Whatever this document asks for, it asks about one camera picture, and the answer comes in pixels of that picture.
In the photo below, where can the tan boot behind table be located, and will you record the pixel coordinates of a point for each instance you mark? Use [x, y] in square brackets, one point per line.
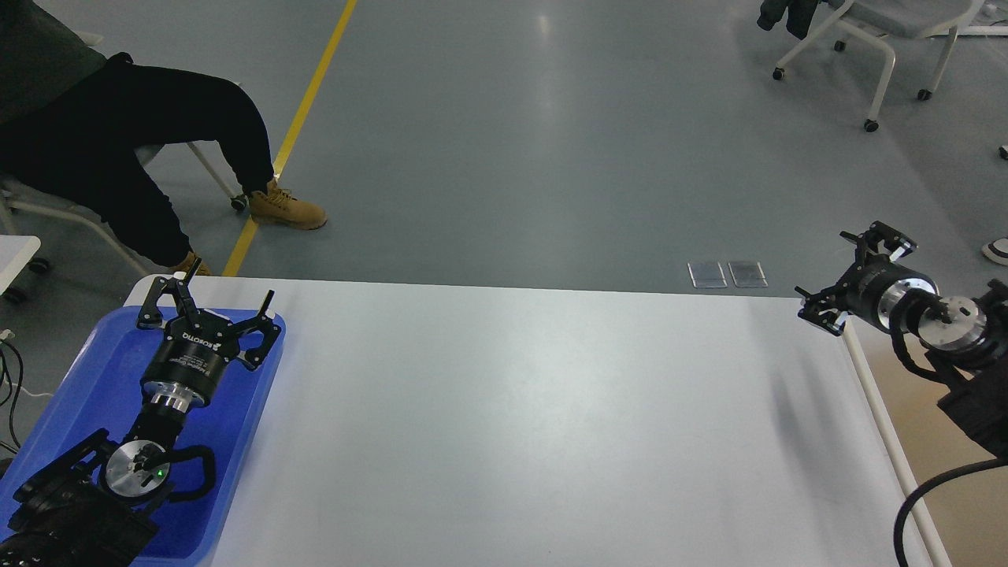
[192, 264]

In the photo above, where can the white office chair right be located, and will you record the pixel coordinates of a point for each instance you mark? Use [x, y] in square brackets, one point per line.
[873, 21]

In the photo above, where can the floor socket cover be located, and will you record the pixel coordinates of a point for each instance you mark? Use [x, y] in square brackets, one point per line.
[707, 274]
[748, 274]

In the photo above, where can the right floor socket cover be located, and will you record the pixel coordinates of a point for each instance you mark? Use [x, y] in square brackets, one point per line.
[748, 274]

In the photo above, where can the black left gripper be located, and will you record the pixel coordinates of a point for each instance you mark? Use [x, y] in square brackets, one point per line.
[198, 347]

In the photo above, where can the white sneaker at edge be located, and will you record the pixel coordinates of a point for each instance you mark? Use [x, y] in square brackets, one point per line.
[996, 251]

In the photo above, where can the left floor socket cover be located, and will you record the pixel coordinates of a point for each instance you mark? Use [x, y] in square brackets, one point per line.
[707, 274]

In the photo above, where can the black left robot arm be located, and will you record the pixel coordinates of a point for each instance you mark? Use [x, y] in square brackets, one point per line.
[136, 460]

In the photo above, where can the blue plastic tray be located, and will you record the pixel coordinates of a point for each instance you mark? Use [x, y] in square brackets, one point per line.
[102, 390]

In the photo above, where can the seated person in black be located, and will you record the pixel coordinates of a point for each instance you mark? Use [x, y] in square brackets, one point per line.
[72, 121]

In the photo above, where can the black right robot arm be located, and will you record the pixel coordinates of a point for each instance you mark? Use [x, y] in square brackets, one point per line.
[959, 342]

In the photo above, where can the white plastic bin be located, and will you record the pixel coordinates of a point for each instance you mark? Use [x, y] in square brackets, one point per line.
[969, 515]

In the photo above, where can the dark jacket on chair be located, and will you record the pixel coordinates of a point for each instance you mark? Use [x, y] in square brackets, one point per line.
[798, 15]

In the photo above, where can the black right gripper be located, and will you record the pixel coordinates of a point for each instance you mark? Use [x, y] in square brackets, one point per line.
[872, 288]

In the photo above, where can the tan boot on floor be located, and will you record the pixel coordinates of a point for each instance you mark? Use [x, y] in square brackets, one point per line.
[275, 205]

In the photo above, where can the white side table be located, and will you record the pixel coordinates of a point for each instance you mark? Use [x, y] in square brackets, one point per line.
[14, 260]

